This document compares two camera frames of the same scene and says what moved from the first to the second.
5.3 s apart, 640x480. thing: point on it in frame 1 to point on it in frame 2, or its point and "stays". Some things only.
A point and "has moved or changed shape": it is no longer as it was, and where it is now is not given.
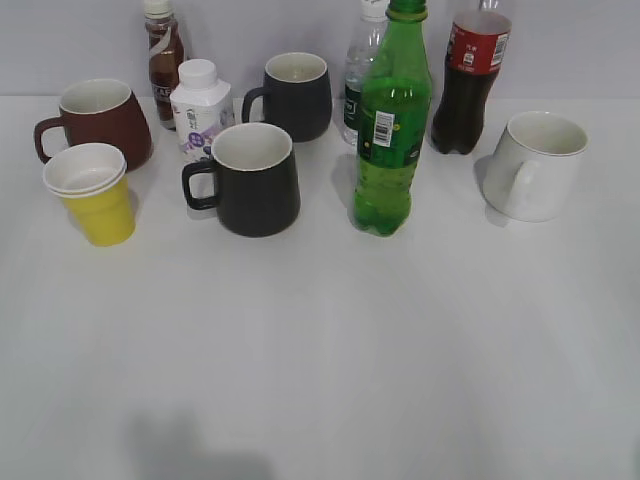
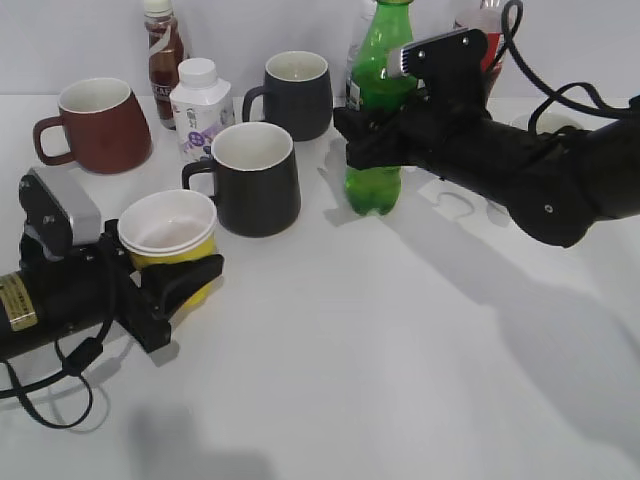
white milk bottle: (201, 108) stays
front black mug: (257, 187) stays
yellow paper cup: (91, 179) to (168, 225)
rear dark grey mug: (297, 96) stays
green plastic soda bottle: (395, 119) has moved or changed shape
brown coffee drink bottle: (166, 50) stays
